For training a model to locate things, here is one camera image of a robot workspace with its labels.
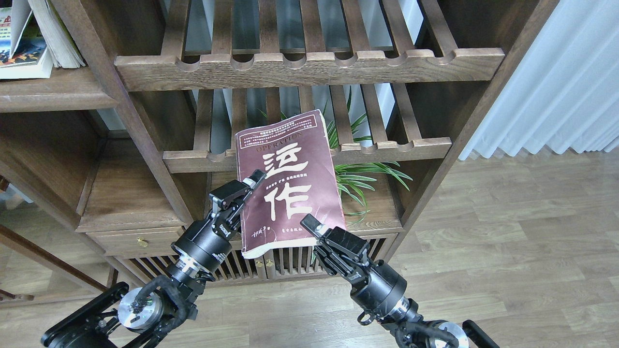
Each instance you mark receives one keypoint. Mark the brass drawer knob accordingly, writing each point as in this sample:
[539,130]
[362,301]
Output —
[142,242]

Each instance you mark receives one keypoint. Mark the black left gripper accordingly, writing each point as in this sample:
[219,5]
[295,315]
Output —
[206,243]

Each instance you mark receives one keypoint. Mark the maroon book white characters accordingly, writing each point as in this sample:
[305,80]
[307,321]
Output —
[300,180]

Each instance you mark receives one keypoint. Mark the yellow cover book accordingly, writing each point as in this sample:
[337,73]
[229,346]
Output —
[64,51]

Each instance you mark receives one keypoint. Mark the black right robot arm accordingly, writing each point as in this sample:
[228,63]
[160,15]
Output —
[415,332]

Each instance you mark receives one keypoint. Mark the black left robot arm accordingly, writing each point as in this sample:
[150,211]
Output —
[162,305]

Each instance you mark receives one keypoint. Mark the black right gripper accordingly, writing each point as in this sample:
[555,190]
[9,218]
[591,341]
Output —
[376,287]

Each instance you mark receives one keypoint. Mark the white pleated curtain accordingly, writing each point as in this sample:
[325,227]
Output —
[565,92]

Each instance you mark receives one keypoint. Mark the dark wooden bookshelf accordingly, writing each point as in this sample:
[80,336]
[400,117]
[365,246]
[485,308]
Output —
[130,145]

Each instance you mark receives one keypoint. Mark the green spider plant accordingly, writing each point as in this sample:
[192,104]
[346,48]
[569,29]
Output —
[351,178]

